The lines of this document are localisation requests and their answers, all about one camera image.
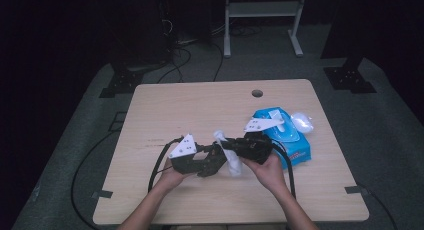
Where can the person's right hand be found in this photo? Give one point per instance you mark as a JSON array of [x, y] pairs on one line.
[[266, 175]]

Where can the blue wet wipes pack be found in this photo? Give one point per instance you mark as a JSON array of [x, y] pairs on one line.
[[298, 146]]

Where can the black stand base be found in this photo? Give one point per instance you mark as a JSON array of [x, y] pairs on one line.
[[121, 83], [348, 78]]

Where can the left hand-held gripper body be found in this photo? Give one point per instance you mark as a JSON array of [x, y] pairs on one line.
[[186, 156]]

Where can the white metal stand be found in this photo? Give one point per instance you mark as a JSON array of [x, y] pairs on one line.
[[263, 8]]

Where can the white wet wipe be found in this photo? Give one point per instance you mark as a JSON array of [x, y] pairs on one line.
[[233, 163]]

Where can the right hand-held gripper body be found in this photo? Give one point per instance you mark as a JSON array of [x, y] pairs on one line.
[[255, 146]]

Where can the person's left hand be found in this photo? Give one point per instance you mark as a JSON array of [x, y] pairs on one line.
[[173, 178]]

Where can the grey tape piece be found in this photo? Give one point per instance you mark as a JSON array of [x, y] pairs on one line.
[[101, 194], [355, 190]]

